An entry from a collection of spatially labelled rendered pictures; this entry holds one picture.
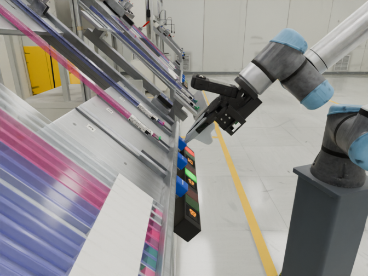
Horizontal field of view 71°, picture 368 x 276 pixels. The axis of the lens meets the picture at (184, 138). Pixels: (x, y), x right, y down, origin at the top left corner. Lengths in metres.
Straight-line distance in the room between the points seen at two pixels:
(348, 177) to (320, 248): 0.25
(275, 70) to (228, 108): 0.14
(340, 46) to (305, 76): 0.18
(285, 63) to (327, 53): 0.18
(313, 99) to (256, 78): 0.14
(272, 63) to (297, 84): 0.08
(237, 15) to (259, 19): 0.66
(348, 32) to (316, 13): 8.18
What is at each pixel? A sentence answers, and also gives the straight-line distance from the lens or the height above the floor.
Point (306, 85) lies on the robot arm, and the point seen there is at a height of 0.86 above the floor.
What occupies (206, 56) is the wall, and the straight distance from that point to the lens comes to 8.17.
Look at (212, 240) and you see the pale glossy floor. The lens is 1.43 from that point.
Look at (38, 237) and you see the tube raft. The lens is 0.24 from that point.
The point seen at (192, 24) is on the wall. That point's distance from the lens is 8.15.
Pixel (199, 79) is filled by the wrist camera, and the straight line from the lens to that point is 0.63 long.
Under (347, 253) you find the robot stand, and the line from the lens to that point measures 1.07.
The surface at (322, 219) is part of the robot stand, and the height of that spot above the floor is 0.44.
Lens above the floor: 0.95
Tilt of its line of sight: 20 degrees down
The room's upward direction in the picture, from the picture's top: straight up
